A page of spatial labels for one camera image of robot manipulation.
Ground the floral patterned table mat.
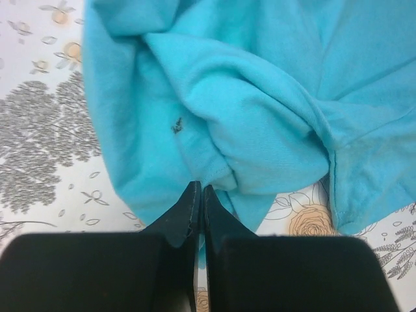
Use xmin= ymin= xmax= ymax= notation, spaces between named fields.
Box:
xmin=1 ymin=1 xmax=415 ymax=311

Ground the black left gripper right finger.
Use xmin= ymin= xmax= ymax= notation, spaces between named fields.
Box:
xmin=202 ymin=187 xmax=398 ymax=311

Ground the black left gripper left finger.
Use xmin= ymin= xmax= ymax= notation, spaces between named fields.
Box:
xmin=1 ymin=182 xmax=201 ymax=311

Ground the turquoise t shirt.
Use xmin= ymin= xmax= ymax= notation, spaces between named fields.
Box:
xmin=82 ymin=1 xmax=415 ymax=235

